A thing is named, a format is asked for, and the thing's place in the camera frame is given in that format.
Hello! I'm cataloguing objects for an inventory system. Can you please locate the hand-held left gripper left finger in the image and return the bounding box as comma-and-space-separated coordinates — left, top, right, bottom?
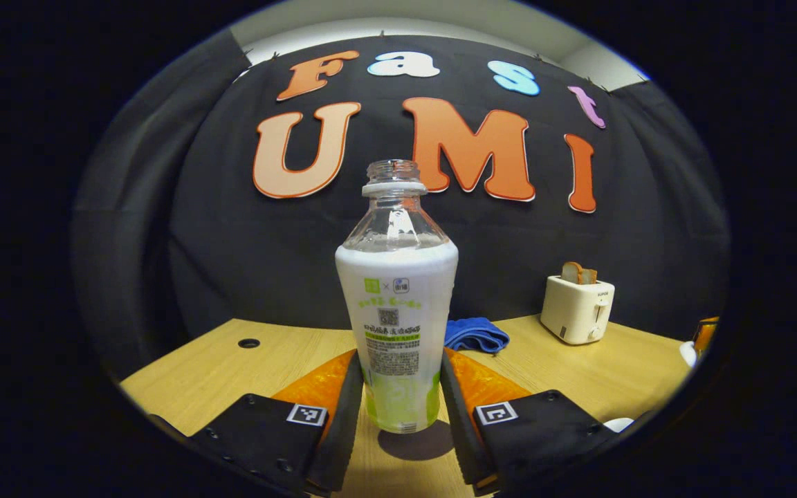
187, 349, 365, 497

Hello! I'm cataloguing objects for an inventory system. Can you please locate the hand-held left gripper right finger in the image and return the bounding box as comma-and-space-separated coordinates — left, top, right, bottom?
439, 347, 618, 497

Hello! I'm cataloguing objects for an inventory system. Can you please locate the dark brown round coaster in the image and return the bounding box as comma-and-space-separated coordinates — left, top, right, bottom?
377, 419, 455, 462

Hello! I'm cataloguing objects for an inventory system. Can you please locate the clear plastic water bottle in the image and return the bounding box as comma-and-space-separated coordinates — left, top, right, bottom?
335, 159, 459, 435

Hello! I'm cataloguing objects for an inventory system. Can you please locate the blue towel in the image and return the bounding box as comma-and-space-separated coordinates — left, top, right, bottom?
444, 317, 511, 354

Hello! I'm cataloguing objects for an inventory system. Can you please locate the white toaster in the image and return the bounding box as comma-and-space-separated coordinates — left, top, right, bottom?
540, 275, 616, 346

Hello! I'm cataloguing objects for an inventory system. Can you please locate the black backdrop cloth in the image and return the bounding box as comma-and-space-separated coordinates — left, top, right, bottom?
72, 31, 730, 381

